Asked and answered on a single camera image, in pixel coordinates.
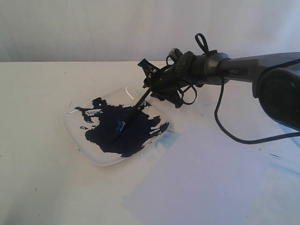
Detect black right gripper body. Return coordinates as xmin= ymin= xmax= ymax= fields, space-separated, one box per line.
xmin=153 ymin=51 xmax=206 ymax=94

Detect black paintbrush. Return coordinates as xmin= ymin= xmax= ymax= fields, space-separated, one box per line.
xmin=113 ymin=88 xmax=151 ymax=140

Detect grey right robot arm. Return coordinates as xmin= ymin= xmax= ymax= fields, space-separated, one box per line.
xmin=138 ymin=49 xmax=300 ymax=130

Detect white paper sheet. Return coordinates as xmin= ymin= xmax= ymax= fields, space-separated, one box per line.
xmin=122 ymin=127 xmax=300 ymax=225

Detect white square paint plate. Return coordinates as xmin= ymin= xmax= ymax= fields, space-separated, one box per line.
xmin=62 ymin=87 xmax=170 ymax=166

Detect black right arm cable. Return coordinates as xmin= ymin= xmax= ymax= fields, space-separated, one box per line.
xmin=165 ymin=33 xmax=300 ymax=145

